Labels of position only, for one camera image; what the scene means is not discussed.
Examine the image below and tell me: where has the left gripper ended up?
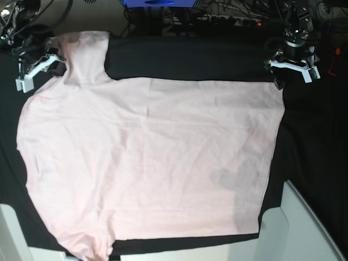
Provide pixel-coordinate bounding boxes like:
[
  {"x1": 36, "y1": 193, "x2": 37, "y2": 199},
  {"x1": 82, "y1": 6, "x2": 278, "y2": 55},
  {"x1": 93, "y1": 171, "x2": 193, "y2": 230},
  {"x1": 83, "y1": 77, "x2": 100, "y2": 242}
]
[{"x1": 271, "y1": 34, "x2": 313, "y2": 90}]

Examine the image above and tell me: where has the red black clamp right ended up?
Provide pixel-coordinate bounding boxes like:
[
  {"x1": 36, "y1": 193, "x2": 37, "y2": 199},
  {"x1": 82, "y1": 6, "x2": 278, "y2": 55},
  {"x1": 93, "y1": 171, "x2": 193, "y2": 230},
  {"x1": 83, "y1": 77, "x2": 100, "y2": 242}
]
[{"x1": 327, "y1": 47, "x2": 341, "y2": 77}]

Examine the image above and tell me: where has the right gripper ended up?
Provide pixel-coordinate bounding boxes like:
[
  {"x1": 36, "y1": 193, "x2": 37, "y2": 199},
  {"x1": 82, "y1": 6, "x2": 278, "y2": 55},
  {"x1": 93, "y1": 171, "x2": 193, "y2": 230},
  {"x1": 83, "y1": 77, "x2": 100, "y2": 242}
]
[{"x1": 10, "y1": 38, "x2": 66, "y2": 77}]

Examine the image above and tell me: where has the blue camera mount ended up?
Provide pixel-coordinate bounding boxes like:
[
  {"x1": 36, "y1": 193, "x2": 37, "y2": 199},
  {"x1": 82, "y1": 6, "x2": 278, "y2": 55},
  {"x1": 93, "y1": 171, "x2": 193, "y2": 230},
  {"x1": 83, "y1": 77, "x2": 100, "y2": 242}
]
[{"x1": 121, "y1": 0, "x2": 196, "y2": 8}]

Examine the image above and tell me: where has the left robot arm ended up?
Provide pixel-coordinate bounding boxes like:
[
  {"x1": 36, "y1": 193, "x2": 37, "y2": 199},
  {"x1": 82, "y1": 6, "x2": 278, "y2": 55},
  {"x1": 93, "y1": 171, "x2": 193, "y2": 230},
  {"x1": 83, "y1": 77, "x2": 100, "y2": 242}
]
[{"x1": 266, "y1": 1, "x2": 320, "y2": 90}]

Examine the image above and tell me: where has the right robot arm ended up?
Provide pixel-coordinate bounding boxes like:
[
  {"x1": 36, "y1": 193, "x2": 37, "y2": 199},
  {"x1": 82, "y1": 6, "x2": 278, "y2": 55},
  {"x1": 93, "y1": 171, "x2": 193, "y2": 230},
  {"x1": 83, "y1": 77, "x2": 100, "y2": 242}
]
[{"x1": 1, "y1": 1, "x2": 73, "y2": 80}]

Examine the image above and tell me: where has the pink T-shirt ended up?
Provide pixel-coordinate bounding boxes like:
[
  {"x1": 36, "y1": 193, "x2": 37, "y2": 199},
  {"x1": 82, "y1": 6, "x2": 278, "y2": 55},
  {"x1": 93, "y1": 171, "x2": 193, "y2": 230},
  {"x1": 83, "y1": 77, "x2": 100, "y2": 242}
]
[{"x1": 16, "y1": 31, "x2": 285, "y2": 260}]

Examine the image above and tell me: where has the black power strip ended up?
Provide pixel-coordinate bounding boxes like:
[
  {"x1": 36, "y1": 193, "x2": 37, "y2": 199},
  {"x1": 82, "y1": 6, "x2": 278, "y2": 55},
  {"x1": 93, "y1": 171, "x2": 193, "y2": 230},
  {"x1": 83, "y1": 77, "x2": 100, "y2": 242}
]
[{"x1": 163, "y1": 14, "x2": 263, "y2": 27}]

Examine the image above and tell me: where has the white camera bracket right arm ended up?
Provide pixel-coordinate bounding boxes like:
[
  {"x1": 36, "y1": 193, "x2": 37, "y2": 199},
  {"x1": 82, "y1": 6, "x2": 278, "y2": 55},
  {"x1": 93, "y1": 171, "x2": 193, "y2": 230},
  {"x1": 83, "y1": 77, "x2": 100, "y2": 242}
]
[{"x1": 15, "y1": 54, "x2": 65, "y2": 93}]

